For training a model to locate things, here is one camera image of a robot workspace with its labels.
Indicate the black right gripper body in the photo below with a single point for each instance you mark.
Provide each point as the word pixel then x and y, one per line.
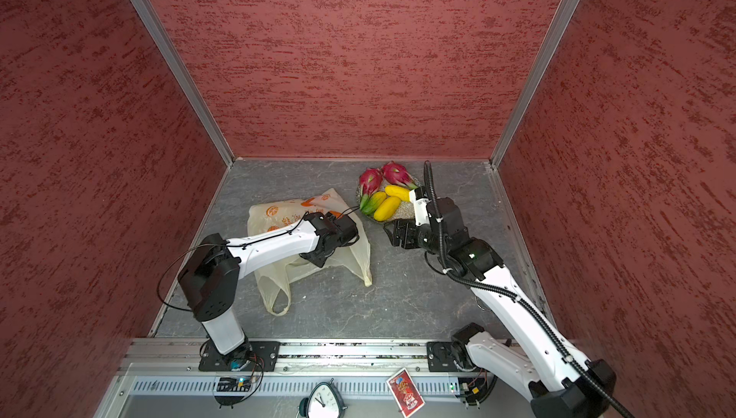
pixel 431 240

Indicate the green mango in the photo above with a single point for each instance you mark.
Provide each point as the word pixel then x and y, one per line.
pixel 373 203

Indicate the pink dragon fruit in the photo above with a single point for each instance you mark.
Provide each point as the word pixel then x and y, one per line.
pixel 396 174
pixel 369 183

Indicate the fruit print plastic bag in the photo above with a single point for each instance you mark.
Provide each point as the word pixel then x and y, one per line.
pixel 274 281

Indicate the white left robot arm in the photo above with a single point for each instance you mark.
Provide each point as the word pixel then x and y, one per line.
pixel 210 277

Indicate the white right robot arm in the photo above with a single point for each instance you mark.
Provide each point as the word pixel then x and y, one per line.
pixel 556 378

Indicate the red playing card pack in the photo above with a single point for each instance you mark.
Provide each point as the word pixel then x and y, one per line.
pixel 406 393

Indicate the white teal alarm clock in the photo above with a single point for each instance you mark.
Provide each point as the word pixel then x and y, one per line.
pixel 325 401

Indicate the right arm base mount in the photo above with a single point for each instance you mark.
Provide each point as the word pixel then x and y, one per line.
pixel 448 356

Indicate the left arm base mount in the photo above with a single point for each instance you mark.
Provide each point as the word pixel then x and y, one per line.
pixel 251 355

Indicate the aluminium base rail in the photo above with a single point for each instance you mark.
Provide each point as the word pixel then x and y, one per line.
pixel 161 378

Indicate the aluminium corner post right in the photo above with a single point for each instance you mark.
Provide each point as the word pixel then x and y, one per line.
pixel 553 36

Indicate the aluminium corner post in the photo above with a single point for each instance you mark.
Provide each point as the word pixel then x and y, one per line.
pixel 165 45
pixel 553 36

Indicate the aluminium corner post left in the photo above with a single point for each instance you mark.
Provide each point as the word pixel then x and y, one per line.
pixel 165 45

